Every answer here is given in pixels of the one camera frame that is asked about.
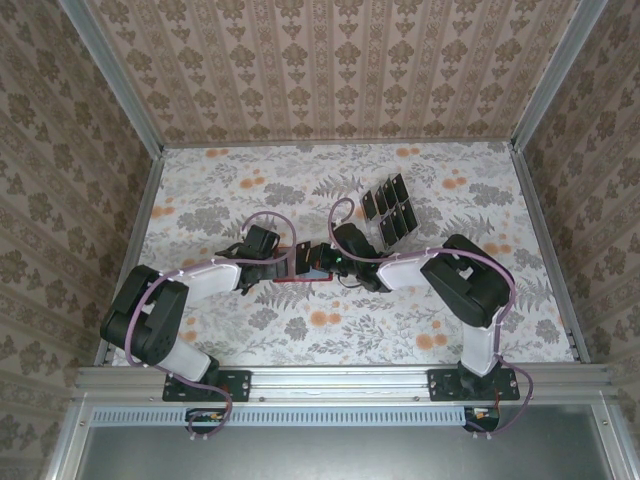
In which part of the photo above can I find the floral patterned table cover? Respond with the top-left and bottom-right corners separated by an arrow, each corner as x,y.
110,142 -> 576,367

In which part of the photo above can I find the aluminium table side rail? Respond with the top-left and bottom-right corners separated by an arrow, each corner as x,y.
93,148 -> 167,366
509,141 -> 592,364

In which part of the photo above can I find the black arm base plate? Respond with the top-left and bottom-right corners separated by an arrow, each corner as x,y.
162,368 -> 252,403
428,367 -> 521,403

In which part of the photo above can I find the grey metal sheet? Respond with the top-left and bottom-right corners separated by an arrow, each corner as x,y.
74,423 -> 621,480

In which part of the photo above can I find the clear acrylic card stand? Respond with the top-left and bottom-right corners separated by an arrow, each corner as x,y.
359,171 -> 420,254

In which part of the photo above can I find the red leather card holder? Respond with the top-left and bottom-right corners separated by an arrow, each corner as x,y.
272,245 -> 335,285

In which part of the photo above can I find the aluminium frame post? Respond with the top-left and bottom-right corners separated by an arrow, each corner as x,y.
508,0 -> 611,152
56,0 -> 166,160

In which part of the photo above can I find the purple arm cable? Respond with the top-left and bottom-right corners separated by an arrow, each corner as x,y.
124,210 -> 299,444
328,198 -> 535,441

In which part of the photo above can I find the slotted grey cable duct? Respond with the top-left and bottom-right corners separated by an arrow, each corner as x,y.
92,405 -> 501,428

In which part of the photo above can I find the black cable connector box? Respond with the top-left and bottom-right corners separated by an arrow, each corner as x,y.
463,405 -> 502,435
185,407 -> 230,437

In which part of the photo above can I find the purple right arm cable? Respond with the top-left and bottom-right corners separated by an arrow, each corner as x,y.
328,198 -> 535,441

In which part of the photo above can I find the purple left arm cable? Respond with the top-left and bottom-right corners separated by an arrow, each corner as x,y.
124,210 -> 299,444

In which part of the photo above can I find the aluminium mounting rail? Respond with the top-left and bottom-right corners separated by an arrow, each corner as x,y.
73,364 -> 615,401

